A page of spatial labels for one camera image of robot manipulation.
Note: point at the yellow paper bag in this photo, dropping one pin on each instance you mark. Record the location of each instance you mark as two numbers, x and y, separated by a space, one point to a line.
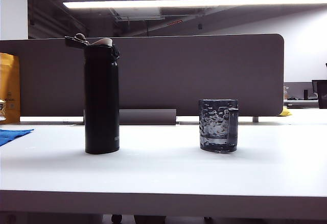
10 88

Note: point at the blue cloth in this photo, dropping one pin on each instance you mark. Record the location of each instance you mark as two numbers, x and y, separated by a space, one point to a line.
11 135

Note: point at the textured glass mug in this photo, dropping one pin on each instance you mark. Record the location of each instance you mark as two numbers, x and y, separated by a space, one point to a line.
212 121

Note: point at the grey divider foot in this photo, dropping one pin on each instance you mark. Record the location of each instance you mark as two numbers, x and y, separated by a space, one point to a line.
256 119

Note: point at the long ceiling light strip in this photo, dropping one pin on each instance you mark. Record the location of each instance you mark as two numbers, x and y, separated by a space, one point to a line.
178 3

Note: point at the grey desk divider panel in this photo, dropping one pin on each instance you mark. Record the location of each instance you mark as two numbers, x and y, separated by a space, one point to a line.
184 75

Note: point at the black thermos flask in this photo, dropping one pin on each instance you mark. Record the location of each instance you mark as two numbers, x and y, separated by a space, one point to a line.
101 93

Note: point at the small clear bottle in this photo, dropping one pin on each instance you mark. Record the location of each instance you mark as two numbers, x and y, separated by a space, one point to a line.
285 93

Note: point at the yellow soft object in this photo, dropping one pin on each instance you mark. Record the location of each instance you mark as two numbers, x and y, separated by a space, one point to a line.
285 112

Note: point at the black chair caster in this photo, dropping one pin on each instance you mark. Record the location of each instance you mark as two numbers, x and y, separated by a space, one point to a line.
116 218

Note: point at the small black container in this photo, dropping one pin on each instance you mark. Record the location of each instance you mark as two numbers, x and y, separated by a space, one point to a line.
306 94

